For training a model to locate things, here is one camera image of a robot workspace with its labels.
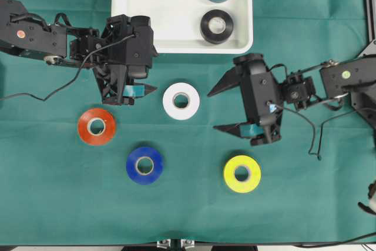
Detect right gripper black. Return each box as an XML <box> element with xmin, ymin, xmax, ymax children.
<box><xmin>207</xmin><ymin>67</ymin><xmax>283</xmax><ymax>146</ymax></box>

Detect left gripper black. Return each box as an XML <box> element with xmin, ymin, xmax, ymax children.
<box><xmin>93</xmin><ymin>15</ymin><xmax>158</xmax><ymax>106</ymax></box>

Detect white tape roll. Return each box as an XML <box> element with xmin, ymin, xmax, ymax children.
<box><xmin>162</xmin><ymin>82</ymin><xmax>200</xmax><ymax>121</ymax></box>

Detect black tape roll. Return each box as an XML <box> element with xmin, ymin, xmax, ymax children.
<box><xmin>200</xmin><ymin>9</ymin><xmax>234</xmax><ymax>44</ymax></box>

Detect blue tape roll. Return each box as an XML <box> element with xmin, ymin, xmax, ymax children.
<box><xmin>126</xmin><ymin>147</ymin><xmax>163</xmax><ymax>185</ymax></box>

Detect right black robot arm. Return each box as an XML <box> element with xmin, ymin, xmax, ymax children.
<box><xmin>208</xmin><ymin>53</ymin><xmax>375</xmax><ymax>146</ymax></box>

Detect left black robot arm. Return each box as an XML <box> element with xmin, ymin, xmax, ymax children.
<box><xmin>1</xmin><ymin>0</ymin><xmax>158</xmax><ymax>105</ymax></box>

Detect yellow tape roll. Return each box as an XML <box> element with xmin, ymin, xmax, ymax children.
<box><xmin>223</xmin><ymin>155</ymin><xmax>261</xmax><ymax>193</ymax></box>

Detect white plastic case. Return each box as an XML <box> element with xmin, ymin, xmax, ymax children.
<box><xmin>111</xmin><ymin>0</ymin><xmax>253</xmax><ymax>54</ymax></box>

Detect red tape roll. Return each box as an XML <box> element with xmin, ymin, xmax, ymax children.
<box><xmin>77</xmin><ymin>108</ymin><xmax>116</xmax><ymax>146</ymax></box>

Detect green table cloth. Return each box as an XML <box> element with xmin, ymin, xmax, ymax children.
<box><xmin>0</xmin><ymin>0</ymin><xmax>376</xmax><ymax>246</ymax></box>

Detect metal table clamp brackets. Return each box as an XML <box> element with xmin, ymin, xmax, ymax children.
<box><xmin>156</xmin><ymin>239</ymin><xmax>195</xmax><ymax>250</ymax></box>

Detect white object at edge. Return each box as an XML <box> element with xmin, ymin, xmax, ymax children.
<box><xmin>358</xmin><ymin>182</ymin><xmax>376</xmax><ymax>216</ymax></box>

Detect right wrist camera housing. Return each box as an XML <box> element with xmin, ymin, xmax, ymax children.
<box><xmin>233</xmin><ymin>53</ymin><xmax>283</xmax><ymax>126</ymax></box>

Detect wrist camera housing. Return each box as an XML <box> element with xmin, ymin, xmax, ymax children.
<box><xmin>102</xmin><ymin>14</ymin><xmax>154</xmax><ymax>79</ymax></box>
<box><xmin>233</xmin><ymin>53</ymin><xmax>283</xmax><ymax>126</ymax></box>

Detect left wrist camera housing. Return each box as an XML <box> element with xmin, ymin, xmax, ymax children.
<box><xmin>102</xmin><ymin>14</ymin><xmax>154</xmax><ymax>79</ymax></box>

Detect right black camera cable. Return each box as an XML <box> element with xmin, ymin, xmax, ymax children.
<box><xmin>267</xmin><ymin>102</ymin><xmax>362</xmax><ymax>160</ymax></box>

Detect black camera cable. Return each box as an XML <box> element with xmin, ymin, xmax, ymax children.
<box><xmin>267</xmin><ymin>102</ymin><xmax>362</xmax><ymax>160</ymax></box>
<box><xmin>0</xmin><ymin>34</ymin><xmax>139</xmax><ymax>102</ymax></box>

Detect left black camera cable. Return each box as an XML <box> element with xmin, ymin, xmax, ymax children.
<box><xmin>0</xmin><ymin>34</ymin><xmax>139</xmax><ymax>102</ymax></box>

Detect black aluminium frame rail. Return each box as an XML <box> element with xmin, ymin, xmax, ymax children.
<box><xmin>361</xmin><ymin>0</ymin><xmax>376</xmax><ymax>42</ymax></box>

